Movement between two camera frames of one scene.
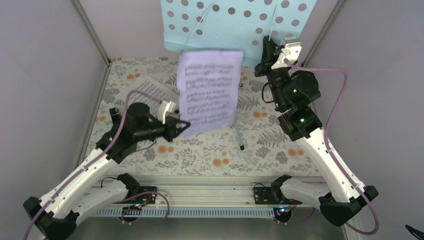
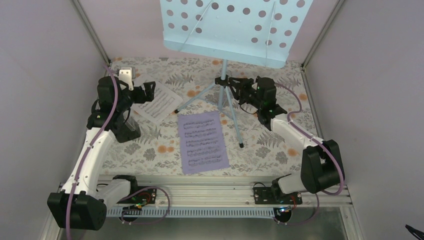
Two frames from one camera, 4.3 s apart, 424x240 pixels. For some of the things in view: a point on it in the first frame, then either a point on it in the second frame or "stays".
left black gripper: x=171 y=131 → x=141 y=99
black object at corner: x=413 y=231 stays
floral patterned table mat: x=257 y=146 stays
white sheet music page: x=209 y=83 → x=202 y=144
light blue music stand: x=234 y=25 stays
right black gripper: x=268 y=58 → x=244 y=83
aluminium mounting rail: x=196 y=197 stays
